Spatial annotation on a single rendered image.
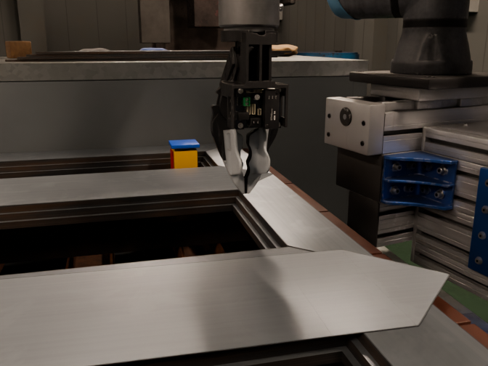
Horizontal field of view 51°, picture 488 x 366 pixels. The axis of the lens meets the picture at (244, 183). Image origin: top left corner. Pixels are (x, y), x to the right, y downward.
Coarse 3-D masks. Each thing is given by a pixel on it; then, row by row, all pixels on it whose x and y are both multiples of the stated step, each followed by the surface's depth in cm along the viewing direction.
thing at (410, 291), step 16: (352, 256) 61; (368, 256) 61; (368, 272) 57; (384, 272) 57; (400, 272) 57; (416, 272) 57; (384, 288) 53; (400, 288) 53; (416, 288) 53; (432, 288) 53; (400, 304) 50; (416, 304) 50; (416, 320) 47
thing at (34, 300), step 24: (0, 288) 53; (24, 288) 53; (48, 288) 53; (0, 312) 48; (24, 312) 48; (48, 312) 48; (0, 336) 44; (24, 336) 44; (48, 336) 44; (0, 360) 41; (24, 360) 41
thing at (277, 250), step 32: (32, 160) 111; (64, 160) 113; (96, 160) 115; (128, 160) 116; (160, 160) 117; (224, 192) 88; (0, 224) 79; (32, 224) 80; (256, 224) 76; (192, 256) 61; (224, 256) 61; (256, 256) 61; (224, 352) 44; (256, 352) 45; (288, 352) 46; (320, 352) 46; (352, 352) 46
